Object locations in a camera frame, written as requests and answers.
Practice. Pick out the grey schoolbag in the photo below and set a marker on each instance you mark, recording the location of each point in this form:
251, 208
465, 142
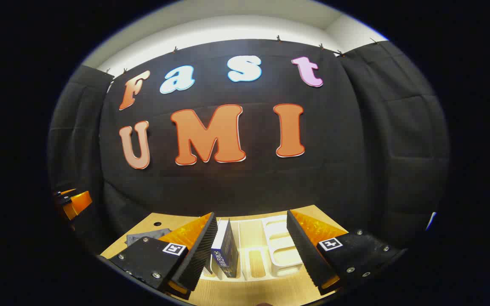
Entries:
147, 236

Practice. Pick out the white bookshelf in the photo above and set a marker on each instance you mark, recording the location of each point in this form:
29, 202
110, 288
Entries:
281, 250

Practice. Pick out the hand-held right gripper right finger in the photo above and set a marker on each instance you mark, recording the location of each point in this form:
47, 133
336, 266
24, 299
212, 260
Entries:
304, 250

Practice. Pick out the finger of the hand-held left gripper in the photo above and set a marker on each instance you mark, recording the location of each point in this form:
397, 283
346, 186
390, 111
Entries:
79, 204

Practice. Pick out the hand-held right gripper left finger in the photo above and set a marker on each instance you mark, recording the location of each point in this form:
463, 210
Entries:
200, 250

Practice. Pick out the blue cover book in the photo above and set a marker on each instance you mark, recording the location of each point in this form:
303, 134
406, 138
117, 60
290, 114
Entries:
228, 250

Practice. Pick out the black backdrop cloth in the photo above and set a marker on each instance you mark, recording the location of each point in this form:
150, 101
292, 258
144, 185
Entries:
245, 187

